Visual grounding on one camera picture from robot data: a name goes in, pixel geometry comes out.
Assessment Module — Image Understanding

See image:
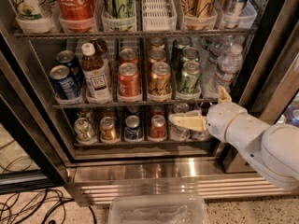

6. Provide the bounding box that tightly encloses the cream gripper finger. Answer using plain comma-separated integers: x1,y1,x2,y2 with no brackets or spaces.
168,110,206,132
218,86,232,103

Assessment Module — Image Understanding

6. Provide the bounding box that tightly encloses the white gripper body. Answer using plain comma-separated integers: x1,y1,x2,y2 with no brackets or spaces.
206,103,247,142

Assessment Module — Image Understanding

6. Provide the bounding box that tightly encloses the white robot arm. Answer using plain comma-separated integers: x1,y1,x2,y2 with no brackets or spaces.
168,87,299,189

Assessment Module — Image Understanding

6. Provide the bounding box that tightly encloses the bottom shelf clear bottle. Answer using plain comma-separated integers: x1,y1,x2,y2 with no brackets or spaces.
170,125,190,141

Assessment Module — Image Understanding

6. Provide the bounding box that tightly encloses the bottom shelf red can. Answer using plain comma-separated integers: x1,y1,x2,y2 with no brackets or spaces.
149,115,166,138

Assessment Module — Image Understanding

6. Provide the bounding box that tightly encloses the glass fridge door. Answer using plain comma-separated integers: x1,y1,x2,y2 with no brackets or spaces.
222,0,299,174

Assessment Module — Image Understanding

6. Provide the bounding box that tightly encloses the front gold can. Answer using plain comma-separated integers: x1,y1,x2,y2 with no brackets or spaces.
149,62,171,96

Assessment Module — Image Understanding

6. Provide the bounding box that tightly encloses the bottom shelf blue can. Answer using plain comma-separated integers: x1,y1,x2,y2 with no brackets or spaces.
125,116,143,140

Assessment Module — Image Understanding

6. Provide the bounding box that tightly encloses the front red cola can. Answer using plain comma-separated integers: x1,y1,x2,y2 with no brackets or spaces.
118,63,141,97

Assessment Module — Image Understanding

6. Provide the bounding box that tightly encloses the bottom shelf orange can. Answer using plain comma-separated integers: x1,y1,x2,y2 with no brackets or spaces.
100,117,119,141

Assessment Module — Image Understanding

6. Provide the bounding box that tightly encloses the top shelf gold can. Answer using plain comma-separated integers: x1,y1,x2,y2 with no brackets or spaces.
179,0,216,30

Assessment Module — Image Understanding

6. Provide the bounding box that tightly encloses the top shelf silver can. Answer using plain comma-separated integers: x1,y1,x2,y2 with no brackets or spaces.
218,0,249,29

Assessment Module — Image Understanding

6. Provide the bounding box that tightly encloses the bottom shelf white can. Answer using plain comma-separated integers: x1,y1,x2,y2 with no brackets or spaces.
74,118,95,142

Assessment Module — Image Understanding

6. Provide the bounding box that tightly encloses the stainless steel fridge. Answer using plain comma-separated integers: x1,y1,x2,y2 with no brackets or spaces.
0,0,299,207

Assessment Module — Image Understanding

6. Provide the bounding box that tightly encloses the front blue can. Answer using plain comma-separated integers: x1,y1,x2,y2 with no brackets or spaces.
50,65,79,100

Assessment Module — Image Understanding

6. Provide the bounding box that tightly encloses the rear blue can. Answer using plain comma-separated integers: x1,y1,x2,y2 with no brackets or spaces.
56,50,84,88

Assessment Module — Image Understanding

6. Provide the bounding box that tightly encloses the top shelf red cola can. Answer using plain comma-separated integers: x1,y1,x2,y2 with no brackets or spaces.
57,0,95,33

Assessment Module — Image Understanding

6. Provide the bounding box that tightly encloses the top shelf white green can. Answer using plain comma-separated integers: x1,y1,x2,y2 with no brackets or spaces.
11,0,52,21

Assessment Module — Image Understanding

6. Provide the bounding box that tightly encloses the front water bottle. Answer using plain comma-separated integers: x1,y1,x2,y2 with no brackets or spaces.
210,44,243,95

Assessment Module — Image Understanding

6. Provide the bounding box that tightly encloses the water bottle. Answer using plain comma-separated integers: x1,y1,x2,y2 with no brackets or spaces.
210,44,243,95
201,35,234,80

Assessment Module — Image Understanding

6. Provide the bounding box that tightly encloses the rear water bottle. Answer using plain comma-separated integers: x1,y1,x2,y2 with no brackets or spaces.
201,35,234,80

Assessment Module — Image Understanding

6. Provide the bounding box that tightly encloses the iced tea bottle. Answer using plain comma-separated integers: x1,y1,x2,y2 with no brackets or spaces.
91,38,111,75
81,43,111,98

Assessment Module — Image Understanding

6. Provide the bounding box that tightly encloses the clear plastic bin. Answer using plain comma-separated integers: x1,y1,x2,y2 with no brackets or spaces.
108,193,210,224

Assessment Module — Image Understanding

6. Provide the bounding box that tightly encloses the empty white plastic tray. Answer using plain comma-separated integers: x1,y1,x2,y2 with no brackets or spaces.
141,0,178,32

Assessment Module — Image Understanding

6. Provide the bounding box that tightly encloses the rear iced tea bottle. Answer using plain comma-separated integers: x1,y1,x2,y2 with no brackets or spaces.
91,38,111,75

